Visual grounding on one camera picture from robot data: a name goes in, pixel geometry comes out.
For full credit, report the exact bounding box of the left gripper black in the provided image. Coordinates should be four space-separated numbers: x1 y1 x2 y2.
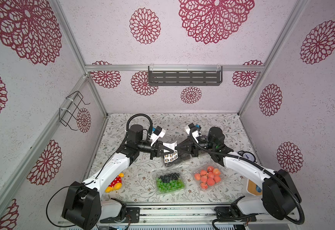
137 140 174 160

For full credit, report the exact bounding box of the white sticker label sheet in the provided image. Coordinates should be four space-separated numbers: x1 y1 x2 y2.
163 142 179 167

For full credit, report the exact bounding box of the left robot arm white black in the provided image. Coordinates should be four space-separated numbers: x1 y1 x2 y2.
61 125 177 230

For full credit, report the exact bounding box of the blackberry clamshell box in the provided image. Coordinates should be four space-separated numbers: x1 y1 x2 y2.
163 153 191 167

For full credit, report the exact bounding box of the floral table mat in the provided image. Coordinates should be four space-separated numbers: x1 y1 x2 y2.
80 114 253 204

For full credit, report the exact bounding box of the green grape blueberry clamshell box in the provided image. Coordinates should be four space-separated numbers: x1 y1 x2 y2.
154 170 186 195

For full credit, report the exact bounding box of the yellow red plush toy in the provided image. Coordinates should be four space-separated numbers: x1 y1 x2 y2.
105 173 124 193

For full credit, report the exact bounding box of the black alarm clock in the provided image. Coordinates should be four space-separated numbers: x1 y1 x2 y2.
238 150 256 163

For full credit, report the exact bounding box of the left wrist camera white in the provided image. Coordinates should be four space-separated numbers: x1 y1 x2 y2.
150 126 166 146

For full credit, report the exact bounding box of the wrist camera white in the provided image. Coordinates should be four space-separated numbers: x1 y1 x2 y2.
184 123 202 143
150 126 166 146

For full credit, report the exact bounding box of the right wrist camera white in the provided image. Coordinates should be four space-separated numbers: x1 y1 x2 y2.
184 123 202 143

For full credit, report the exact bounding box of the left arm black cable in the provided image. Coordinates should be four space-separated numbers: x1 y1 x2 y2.
126 113 154 136

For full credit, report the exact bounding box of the grey wall shelf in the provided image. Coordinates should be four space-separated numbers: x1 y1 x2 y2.
147 66 223 86

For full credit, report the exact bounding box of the black wire wall rack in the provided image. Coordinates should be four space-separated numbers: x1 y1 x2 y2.
58 91 90 131

